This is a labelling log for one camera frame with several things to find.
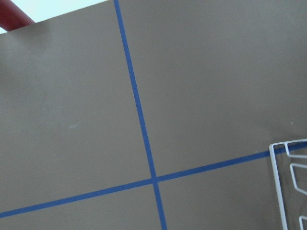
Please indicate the red cylinder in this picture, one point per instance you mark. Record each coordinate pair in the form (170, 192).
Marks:
(12, 17)

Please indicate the white wire cup holder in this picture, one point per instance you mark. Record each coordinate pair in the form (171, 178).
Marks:
(278, 186)

